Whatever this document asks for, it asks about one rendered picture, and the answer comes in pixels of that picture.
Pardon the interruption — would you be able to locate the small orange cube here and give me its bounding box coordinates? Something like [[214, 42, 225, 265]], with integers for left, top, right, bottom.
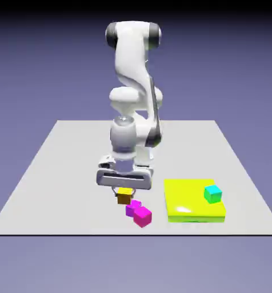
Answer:
[[117, 187, 133, 205]]

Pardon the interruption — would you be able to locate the large yellow box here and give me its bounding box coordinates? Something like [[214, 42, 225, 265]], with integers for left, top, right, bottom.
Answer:
[[163, 179, 226, 224]]

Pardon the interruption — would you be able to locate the small magenta cube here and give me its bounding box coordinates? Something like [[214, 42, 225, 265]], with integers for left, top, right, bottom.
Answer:
[[133, 206, 153, 228]]

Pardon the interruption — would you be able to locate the small cyan cube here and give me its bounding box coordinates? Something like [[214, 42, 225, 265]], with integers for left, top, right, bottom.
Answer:
[[203, 184, 223, 204]]

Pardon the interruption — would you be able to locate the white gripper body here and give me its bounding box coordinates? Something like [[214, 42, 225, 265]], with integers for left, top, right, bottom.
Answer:
[[95, 167, 154, 190]]

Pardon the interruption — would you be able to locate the small purple cube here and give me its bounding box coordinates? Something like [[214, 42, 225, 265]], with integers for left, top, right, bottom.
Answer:
[[125, 199, 142, 217]]

